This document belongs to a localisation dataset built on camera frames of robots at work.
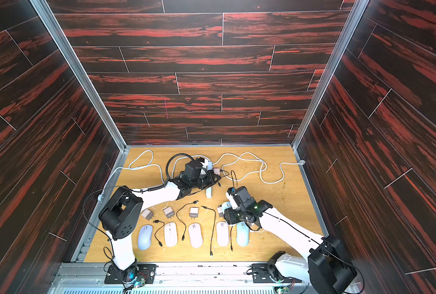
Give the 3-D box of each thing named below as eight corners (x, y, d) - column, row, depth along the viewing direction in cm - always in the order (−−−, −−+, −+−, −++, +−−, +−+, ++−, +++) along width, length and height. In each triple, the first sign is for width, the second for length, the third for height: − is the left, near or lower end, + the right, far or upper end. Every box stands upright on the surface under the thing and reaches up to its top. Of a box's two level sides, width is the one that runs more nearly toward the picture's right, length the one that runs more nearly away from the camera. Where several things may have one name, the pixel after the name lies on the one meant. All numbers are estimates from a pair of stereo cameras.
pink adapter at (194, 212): (189, 219, 91) (188, 217, 89) (190, 208, 94) (189, 206, 93) (198, 219, 91) (198, 217, 89) (199, 208, 94) (199, 206, 93)
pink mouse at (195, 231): (191, 249, 82) (190, 248, 80) (188, 226, 89) (188, 224, 87) (203, 246, 82) (203, 245, 81) (200, 223, 89) (199, 222, 88)
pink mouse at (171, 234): (166, 248, 82) (165, 247, 80) (165, 225, 89) (164, 223, 87) (178, 245, 83) (177, 243, 81) (176, 222, 90) (175, 220, 88)
